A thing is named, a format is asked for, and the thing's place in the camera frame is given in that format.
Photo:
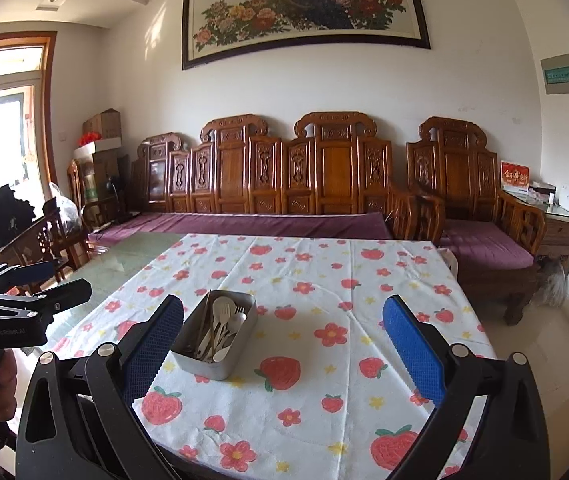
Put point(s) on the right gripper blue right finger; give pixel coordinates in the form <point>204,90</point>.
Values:
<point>419,347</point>

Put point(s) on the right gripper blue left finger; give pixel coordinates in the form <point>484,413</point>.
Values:
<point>145,347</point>

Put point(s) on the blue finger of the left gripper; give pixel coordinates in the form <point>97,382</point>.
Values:
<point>52,300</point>
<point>18,276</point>

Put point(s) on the cream plastic spoon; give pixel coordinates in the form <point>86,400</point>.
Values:
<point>223,307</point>

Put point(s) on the dark wooden side chair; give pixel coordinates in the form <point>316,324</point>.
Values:
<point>47,239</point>

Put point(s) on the rectangular metal tin tray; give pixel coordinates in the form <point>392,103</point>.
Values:
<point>197,325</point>

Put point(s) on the stainless steel fork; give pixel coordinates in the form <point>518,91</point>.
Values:
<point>230,328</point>

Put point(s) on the stacked cardboard boxes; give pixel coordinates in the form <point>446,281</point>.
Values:
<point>95,162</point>

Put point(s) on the purple armchair cushion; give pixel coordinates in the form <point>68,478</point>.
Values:
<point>482,246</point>

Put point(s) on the strawberry flower print tablecloth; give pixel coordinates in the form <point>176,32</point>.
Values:
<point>319,391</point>

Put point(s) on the grey feather duster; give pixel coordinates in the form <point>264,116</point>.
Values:
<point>553,285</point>

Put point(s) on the purple sofa cushion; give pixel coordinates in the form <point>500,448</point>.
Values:
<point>351,226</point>

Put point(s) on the wooden side table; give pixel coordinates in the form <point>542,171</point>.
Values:
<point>554,245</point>

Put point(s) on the carved wooden armchair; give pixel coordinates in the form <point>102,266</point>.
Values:
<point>451,165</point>

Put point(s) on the red greeting card box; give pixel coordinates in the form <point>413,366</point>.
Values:
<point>515,178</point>

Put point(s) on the carved wooden long sofa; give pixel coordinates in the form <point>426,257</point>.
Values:
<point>335,165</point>

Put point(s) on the framed peacock flower painting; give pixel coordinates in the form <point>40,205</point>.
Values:
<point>216,29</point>

